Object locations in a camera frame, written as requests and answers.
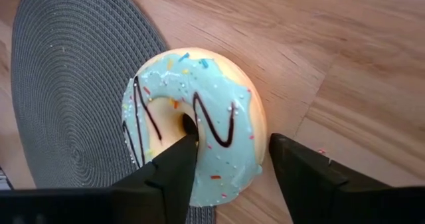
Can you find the grey round woven placemat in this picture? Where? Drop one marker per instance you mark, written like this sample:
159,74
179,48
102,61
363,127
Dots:
73,84

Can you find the large mint frosted donut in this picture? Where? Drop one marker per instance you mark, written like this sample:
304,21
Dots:
216,101

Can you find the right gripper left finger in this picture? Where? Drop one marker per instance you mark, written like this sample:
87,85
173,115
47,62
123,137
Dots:
166,190

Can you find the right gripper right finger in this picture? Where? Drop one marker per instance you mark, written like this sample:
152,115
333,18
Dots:
308,187

